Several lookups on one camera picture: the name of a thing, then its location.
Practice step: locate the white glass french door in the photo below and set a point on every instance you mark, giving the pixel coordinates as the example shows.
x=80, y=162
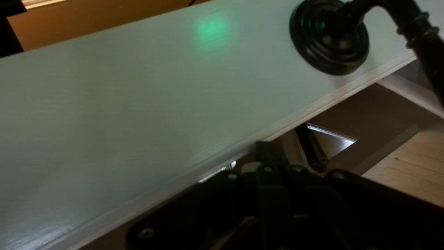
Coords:
x=138, y=115

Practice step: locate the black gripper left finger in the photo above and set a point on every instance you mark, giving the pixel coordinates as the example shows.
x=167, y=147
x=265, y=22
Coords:
x=208, y=217

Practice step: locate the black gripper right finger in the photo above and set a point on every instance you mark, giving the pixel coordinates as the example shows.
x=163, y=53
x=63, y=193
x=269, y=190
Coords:
x=351, y=217

